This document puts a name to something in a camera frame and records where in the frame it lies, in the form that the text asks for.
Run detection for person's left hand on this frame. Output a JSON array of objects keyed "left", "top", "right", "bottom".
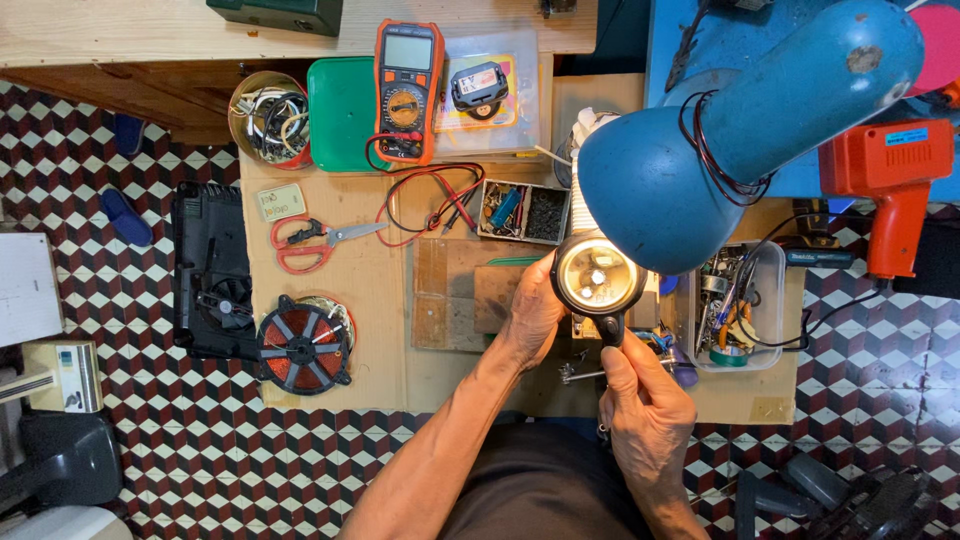
[{"left": 491, "top": 251, "right": 575, "bottom": 374}]

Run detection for person's right hand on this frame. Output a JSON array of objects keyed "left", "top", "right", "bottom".
[{"left": 597, "top": 330, "right": 700, "bottom": 505}]

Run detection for black flashlight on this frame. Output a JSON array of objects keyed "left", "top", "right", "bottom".
[{"left": 549, "top": 231, "right": 649, "bottom": 349}]

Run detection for small wooden block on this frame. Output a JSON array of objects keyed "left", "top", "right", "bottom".
[{"left": 474, "top": 265, "right": 528, "bottom": 336}]

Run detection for divided small parts box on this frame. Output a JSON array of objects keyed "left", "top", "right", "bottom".
[{"left": 477, "top": 178, "right": 572, "bottom": 247}]

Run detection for white ribbed part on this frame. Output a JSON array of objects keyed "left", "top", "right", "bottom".
[{"left": 570, "top": 157, "right": 603, "bottom": 243}]

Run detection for large wooden board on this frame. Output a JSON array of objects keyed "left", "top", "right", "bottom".
[{"left": 411, "top": 238, "right": 558, "bottom": 354}]

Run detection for metal hand tool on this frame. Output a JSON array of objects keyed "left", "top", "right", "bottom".
[{"left": 558, "top": 352, "right": 676, "bottom": 386}]

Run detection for red and black probe leads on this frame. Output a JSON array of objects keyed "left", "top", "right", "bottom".
[{"left": 365, "top": 133, "right": 487, "bottom": 249}]

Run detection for glass jar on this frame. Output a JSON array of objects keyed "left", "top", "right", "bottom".
[{"left": 553, "top": 108, "right": 624, "bottom": 189}]

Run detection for clear plastic storage box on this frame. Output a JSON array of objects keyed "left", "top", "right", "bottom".
[{"left": 435, "top": 30, "right": 543, "bottom": 159}]

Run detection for brown cardboard sheet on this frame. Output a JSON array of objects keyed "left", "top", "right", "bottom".
[{"left": 240, "top": 71, "right": 808, "bottom": 426}]

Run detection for small black device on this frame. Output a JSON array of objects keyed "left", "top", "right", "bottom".
[{"left": 450, "top": 61, "right": 510, "bottom": 122}]

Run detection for person's black shirt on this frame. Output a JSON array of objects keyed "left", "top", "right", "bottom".
[{"left": 438, "top": 418, "right": 655, "bottom": 540}]

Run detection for orange digital multimeter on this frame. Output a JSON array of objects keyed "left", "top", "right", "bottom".
[{"left": 373, "top": 20, "right": 445, "bottom": 167}]

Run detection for blue desk lamp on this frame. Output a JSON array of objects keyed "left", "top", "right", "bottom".
[{"left": 577, "top": 0, "right": 927, "bottom": 277}]

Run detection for clear container of tools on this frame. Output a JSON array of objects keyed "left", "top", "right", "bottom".
[{"left": 675, "top": 240, "right": 787, "bottom": 374}]

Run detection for copper induction coil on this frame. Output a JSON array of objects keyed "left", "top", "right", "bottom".
[{"left": 256, "top": 294, "right": 356, "bottom": 397}]

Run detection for green plastic lid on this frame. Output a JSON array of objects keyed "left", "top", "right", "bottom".
[{"left": 307, "top": 57, "right": 393, "bottom": 174}]

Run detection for small cream card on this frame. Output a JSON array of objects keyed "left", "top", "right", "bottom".
[{"left": 257, "top": 183, "right": 308, "bottom": 223}]

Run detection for grey plastic parts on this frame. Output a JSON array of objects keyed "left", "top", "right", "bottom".
[{"left": 733, "top": 450, "right": 853, "bottom": 540}]

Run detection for black casing with fan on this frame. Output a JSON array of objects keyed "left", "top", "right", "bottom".
[{"left": 171, "top": 181, "right": 261, "bottom": 362}]

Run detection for orange heat gun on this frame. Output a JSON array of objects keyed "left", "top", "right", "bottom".
[{"left": 817, "top": 118, "right": 956, "bottom": 281}]

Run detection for dark green box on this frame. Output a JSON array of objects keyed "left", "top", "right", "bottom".
[{"left": 206, "top": 0, "right": 345, "bottom": 38}]

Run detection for black fan grille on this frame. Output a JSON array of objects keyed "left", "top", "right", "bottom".
[{"left": 810, "top": 465, "right": 948, "bottom": 540}]

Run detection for blue slipper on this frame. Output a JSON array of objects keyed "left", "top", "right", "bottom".
[
  {"left": 114, "top": 114, "right": 148, "bottom": 158},
  {"left": 99, "top": 187, "right": 156, "bottom": 249}
]

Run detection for wooden table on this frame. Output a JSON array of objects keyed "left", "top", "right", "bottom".
[{"left": 0, "top": 0, "right": 600, "bottom": 146}]

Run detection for pink disc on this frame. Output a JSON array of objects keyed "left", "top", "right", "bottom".
[{"left": 903, "top": 3, "right": 960, "bottom": 99}]

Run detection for cream appliance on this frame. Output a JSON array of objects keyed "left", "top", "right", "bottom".
[{"left": 21, "top": 339, "right": 105, "bottom": 414}]

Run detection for dark grey chair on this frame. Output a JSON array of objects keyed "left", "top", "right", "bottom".
[{"left": 0, "top": 411, "right": 126, "bottom": 519}]

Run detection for white box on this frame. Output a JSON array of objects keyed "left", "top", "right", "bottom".
[{"left": 0, "top": 232, "right": 66, "bottom": 348}]

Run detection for purple screwdriver handle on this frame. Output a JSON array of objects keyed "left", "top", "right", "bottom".
[{"left": 663, "top": 341, "right": 701, "bottom": 390}]

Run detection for red wire coil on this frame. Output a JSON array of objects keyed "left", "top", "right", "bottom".
[{"left": 678, "top": 90, "right": 774, "bottom": 209}]

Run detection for red handled scissors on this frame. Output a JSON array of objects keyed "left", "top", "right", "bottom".
[{"left": 270, "top": 213, "right": 390, "bottom": 276}]

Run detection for teal cordless tool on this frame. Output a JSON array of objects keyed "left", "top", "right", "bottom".
[{"left": 776, "top": 232, "right": 857, "bottom": 272}]

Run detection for tin can of cables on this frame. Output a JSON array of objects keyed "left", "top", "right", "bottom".
[{"left": 228, "top": 71, "right": 314, "bottom": 171}]

